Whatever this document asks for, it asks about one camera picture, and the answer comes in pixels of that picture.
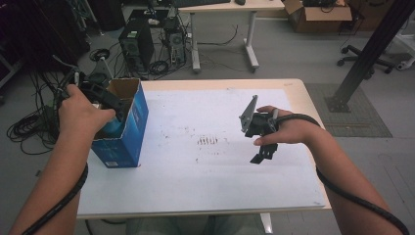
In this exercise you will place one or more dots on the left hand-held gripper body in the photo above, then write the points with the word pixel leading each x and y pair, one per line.
pixel 94 93

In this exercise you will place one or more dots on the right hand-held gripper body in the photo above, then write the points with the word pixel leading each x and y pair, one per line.
pixel 259 125

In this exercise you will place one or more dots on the blue cardboard box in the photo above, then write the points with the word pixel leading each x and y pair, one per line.
pixel 130 143

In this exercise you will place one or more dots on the person's left hand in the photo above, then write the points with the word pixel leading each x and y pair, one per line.
pixel 81 117

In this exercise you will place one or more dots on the person's right hand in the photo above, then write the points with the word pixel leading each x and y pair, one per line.
pixel 293 130

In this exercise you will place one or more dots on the black computer tower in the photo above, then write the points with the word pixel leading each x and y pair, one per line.
pixel 137 42

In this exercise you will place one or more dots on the dark curtain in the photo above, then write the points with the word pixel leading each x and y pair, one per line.
pixel 49 39

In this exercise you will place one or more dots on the white table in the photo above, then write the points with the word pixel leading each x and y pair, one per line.
pixel 195 182

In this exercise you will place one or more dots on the grey computer tower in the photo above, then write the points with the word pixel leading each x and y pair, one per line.
pixel 176 42

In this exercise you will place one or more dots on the grey floor mat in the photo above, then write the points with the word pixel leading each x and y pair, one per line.
pixel 359 124

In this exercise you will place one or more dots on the black office chair base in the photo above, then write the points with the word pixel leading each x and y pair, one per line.
pixel 359 56

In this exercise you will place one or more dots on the brown cardboard box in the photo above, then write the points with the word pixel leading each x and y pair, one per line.
pixel 319 19

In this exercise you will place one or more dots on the white-legged wooden desk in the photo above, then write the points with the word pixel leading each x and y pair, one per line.
pixel 228 6

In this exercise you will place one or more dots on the black computer mouse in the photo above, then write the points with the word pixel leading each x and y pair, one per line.
pixel 240 2

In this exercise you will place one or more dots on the black keyboard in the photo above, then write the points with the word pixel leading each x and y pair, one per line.
pixel 202 2

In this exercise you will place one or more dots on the black metal post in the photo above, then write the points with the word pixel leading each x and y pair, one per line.
pixel 368 55

